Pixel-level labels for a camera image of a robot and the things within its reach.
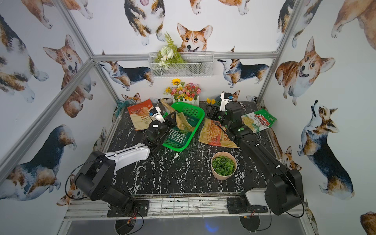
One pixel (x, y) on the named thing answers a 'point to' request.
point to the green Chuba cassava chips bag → (259, 119)
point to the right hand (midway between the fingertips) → (214, 102)
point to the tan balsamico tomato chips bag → (213, 132)
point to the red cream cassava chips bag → (139, 115)
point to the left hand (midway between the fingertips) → (175, 108)
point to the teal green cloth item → (121, 105)
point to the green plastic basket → (189, 110)
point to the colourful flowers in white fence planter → (182, 92)
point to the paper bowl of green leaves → (223, 165)
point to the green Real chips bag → (177, 136)
